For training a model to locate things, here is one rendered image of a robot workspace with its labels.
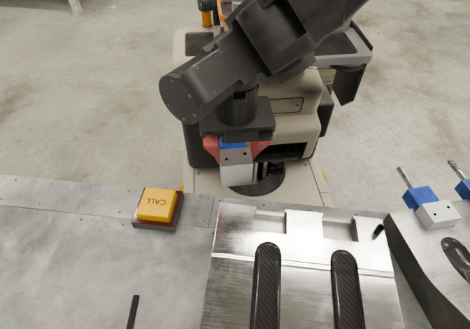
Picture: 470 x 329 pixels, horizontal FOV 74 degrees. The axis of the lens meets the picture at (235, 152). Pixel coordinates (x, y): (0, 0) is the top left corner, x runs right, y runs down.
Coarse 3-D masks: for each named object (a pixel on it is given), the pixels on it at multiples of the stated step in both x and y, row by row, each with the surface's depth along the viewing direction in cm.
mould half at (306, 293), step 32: (224, 224) 48; (288, 224) 48; (320, 224) 48; (224, 256) 45; (288, 256) 45; (320, 256) 45; (384, 256) 45; (224, 288) 42; (288, 288) 42; (320, 288) 42; (384, 288) 42; (224, 320) 40; (288, 320) 40; (320, 320) 40; (384, 320) 40
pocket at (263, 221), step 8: (256, 216) 52; (264, 216) 52; (272, 216) 51; (280, 216) 51; (256, 224) 51; (264, 224) 51; (272, 224) 51; (280, 224) 51; (272, 232) 50; (280, 232) 50
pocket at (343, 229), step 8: (352, 216) 50; (328, 224) 51; (336, 224) 51; (344, 224) 51; (352, 224) 50; (328, 232) 50; (336, 232) 50; (344, 232) 50; (352, 232) 50; (344, 240) 50; (352, 240) 49
